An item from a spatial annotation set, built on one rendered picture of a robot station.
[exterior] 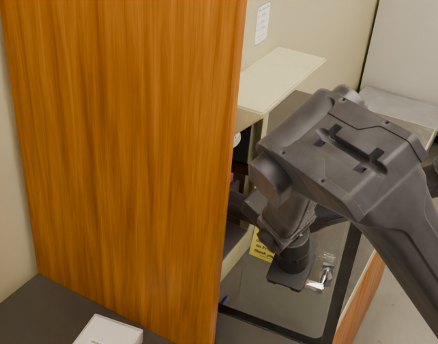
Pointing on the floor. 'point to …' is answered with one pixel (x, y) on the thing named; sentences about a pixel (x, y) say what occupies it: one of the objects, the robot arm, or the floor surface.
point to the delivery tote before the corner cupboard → (405, 108)
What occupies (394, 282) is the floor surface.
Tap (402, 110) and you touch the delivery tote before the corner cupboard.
